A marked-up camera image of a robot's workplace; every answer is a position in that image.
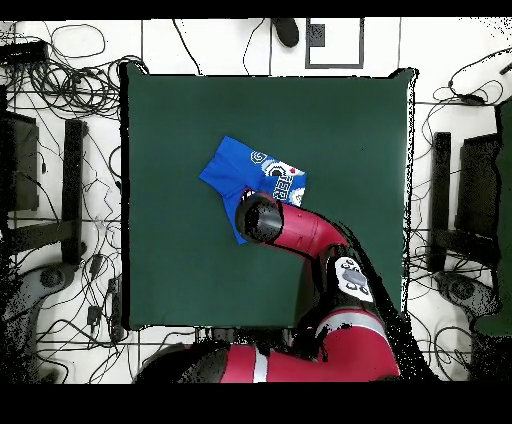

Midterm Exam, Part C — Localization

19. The blue printed t-shirt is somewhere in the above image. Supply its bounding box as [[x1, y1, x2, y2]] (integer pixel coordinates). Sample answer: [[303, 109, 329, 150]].
[[198, 134, 308, 246]]

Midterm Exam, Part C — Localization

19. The dark green table cloth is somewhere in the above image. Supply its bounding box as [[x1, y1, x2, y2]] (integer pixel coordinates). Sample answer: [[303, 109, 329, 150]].
[[119, 61, 417, 331]]

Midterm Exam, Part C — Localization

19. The black power strip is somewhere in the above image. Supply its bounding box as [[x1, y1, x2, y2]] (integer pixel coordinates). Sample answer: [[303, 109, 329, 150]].
[[106, 275, 123, 341], [0, 40, 50, 65]]

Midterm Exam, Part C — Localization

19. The person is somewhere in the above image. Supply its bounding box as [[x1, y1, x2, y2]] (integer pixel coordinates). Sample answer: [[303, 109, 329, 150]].
[[270, 17, 301, 49]]

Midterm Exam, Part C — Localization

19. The gray office chair base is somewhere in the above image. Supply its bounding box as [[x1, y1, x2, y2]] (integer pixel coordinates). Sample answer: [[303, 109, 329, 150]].
[[0, 261, 79, 321], [434, 270, 503, 319]]

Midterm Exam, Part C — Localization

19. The black box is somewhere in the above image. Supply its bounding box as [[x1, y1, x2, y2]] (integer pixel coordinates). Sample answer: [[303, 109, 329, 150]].
[[454, 133, 501, 238], [0, 109, 40, 212]]

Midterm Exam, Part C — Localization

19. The green cloth on side table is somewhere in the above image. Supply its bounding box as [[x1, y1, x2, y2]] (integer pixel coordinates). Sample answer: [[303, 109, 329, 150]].
[[473, 99, 512, 337]]

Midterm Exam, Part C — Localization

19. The thin black cable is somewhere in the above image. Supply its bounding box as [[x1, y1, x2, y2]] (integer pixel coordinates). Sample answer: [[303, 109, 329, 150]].
[[241, 17, 266, 76], [169, 17, 203, 77]]

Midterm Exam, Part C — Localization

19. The black stand frame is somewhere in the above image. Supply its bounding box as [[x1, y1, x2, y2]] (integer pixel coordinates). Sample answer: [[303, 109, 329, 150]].
[[7, 118, 87, 267], [427, 131, 501, 273]]

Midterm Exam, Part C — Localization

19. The black cable tangle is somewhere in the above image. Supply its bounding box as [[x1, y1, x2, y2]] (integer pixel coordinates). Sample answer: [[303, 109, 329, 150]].
[[0, 21, 149, 121]]

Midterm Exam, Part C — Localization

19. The black cable with connector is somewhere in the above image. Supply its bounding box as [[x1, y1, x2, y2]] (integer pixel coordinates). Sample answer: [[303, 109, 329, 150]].
[[433, 47, 512, 107]]

